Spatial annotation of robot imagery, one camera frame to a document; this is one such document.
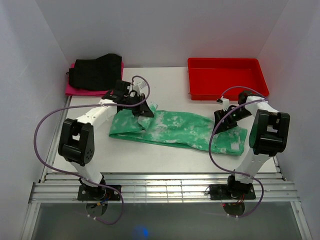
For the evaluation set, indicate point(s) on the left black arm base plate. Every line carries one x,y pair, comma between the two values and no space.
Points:
112,193

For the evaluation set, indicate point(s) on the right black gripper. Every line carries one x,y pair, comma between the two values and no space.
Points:
219,114

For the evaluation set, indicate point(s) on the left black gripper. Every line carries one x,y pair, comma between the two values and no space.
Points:
143,110

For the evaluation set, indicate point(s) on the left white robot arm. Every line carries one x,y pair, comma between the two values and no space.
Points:
77,138

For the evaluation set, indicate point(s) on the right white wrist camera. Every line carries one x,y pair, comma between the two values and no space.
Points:
225,102

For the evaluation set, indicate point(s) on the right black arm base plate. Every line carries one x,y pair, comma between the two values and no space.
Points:
226,192

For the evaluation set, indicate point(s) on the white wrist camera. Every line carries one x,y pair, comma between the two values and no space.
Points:
225,102
136,88

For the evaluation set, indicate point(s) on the red plastic tray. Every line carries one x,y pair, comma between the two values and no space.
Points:
211,78

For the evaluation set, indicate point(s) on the black folded trousers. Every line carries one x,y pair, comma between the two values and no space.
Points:
99,74

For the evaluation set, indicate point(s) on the green tie-dye trousers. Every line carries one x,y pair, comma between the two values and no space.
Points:
178,129

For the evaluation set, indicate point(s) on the aluminium rail frame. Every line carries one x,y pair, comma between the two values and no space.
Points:
163,188

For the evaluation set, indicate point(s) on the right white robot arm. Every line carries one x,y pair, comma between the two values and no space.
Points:
268,137

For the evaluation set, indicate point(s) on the pink folded trousers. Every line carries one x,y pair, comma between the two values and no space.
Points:
72,91

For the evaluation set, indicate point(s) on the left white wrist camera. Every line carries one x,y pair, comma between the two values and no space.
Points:
136,88

